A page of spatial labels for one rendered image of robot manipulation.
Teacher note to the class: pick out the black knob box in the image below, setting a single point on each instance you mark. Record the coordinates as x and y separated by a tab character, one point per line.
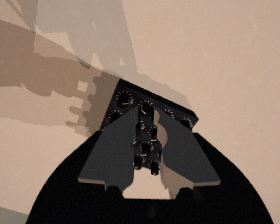
126	96

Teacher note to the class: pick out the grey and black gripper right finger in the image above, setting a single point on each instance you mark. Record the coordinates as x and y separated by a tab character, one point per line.
189	160

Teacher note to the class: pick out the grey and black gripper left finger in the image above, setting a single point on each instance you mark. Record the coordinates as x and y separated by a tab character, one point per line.
105	159

